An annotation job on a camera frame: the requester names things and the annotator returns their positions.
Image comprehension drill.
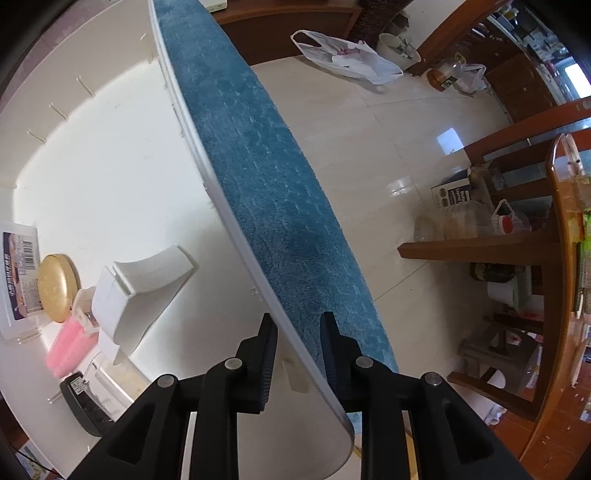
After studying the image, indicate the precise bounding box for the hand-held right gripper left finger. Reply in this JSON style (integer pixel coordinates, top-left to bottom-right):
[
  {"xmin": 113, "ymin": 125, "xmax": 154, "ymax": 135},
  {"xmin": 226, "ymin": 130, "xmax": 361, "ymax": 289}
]
[{"xmin": 67, "ymin": 313, "xmax": 279, "ymax": 480}]

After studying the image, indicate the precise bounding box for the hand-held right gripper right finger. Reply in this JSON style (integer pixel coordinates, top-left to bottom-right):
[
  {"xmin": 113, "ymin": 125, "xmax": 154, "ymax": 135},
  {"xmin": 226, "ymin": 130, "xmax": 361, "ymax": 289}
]
[{"xmin": 320, "ymin": 311, "xmax": 532, "ymax": 480}]

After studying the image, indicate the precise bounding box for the clear plastic box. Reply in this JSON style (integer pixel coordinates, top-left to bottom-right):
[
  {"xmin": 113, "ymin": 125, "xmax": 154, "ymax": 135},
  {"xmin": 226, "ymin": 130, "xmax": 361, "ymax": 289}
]
[{"xmin": 85, "ymin": 353, "xmax": 155, "ymax": 423}]

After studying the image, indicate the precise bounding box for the black charger plug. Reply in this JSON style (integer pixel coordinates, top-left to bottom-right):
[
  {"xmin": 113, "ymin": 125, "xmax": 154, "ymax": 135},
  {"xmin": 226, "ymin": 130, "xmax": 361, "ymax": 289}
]
[{"xmin": 60, "ymin": 371, "xmax": 114, "ymax": 437}]

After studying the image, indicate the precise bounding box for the pink plastic case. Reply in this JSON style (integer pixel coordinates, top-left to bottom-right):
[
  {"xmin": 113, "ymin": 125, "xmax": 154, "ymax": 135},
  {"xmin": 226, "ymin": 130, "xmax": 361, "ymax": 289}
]
[{"xmin": 46, "ymin": 288, "xmax": 100, "ymax": 376}]

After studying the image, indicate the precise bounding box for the gold round compact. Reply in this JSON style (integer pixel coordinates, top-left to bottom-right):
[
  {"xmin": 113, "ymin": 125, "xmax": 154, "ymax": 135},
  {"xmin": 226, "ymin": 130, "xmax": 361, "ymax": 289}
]
[{"xmin": 38, "ymin": 253, "xmax": 81, "ymax": 324}]

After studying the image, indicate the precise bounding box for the white plastic tray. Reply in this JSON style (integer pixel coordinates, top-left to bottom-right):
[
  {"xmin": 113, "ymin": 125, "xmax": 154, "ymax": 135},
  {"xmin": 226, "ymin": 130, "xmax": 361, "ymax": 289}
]
[{"xmin": 0, "ymin": 0, "xmax": 354, "ymax": 480}]

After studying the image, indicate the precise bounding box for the white case with printed label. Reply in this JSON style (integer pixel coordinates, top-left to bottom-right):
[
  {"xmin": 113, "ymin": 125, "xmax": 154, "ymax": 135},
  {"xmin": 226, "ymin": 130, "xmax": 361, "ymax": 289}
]
[{"xmin": 0, "ymin": 222, "xmax": 51, "ymax": 342}]

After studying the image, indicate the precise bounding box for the grey plastic stool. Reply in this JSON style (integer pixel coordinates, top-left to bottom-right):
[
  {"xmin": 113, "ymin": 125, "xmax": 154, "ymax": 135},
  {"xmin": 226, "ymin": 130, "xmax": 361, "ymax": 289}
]
[{"xmin": 457, "ymin": 323, "xmax": 541, "ymax": 393}]

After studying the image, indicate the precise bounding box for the clear plastic bottle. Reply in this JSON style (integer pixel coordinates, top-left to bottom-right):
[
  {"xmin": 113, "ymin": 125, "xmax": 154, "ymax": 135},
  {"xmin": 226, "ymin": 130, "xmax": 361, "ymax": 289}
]
[{"xmin": 413, "ymin": 198, "xmax": 495, "ymax": 243}]

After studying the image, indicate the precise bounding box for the blue fluffy mat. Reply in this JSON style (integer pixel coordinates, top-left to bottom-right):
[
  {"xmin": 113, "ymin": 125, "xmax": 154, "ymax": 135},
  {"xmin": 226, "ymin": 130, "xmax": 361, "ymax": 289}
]
[{"xmin": 152, "ymin": 0, "xmax": 400, "ymax": 428}]

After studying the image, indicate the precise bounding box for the wooden table with shelf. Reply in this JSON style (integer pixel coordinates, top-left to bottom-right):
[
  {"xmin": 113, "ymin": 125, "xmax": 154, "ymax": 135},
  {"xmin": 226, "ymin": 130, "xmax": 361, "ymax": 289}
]
[{"xmin": 398, "ymin": 99, "xmax": 591, "ymax": 421}]

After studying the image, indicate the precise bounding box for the white pot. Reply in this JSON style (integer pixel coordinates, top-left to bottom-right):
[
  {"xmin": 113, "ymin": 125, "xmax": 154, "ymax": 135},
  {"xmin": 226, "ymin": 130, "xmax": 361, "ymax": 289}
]
[{"xmin": 487, "ymin": 272, "xmax": 546, "ymax": 310}]

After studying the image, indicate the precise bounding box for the dark printed carton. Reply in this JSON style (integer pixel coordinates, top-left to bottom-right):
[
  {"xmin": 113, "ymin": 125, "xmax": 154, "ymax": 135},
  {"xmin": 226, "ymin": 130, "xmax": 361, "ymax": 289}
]
[{"xmin": 431, "ymin": 168, "xmax": 476, "ymax": 210}]

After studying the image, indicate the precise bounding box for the plastic bottle with red cap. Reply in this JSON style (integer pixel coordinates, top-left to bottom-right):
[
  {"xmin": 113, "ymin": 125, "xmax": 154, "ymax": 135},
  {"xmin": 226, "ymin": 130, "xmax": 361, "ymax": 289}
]
[{"xmin": 490, "ymin": 199, "xmax": 532, "ymax": 236}]

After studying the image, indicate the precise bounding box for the white plastic shopping bag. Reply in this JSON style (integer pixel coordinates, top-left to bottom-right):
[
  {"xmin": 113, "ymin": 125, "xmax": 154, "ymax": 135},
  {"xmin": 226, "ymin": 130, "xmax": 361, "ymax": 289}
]
[{"xmin": 291, "ymin": 30, "xmax": 404, "ymax": 86}]

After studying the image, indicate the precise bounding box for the clear jar with brown contents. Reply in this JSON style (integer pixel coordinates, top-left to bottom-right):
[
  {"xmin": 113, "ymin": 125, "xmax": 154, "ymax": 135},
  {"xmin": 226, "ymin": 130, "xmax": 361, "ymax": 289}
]
[{"xmin": 427, "ymin": 53, "xmax": 465, "ymax": 90}]

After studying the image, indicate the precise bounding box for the small clear plastic bag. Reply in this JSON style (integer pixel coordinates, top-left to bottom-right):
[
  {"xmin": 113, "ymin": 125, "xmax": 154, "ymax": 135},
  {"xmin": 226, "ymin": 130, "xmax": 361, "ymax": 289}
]
[{"xmin": 455, "ymin": 64, "xmax": 488, "ymax": 95}]

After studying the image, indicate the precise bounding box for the white bucket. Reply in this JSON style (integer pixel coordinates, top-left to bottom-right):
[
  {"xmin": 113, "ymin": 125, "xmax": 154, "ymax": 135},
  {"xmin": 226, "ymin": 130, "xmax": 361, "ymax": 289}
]
[{"xmin": 376, "ymin": 33, "xmax": 422, "ymax": 70}]

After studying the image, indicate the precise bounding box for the long wooden cabinet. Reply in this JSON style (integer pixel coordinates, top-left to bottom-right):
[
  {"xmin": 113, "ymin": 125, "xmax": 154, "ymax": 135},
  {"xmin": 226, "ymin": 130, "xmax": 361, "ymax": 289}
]
[{"xmin": 212, "ymin": 0, "xmax": 363, "ymax": 68}]

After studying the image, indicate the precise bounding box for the dark woven basket red rim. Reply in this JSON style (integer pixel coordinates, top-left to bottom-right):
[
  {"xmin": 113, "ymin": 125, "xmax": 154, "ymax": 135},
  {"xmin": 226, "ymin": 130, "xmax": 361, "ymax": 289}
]
[{"xmin": 360, "ymin": 0, "xmax": 407, "ymax": 42}]

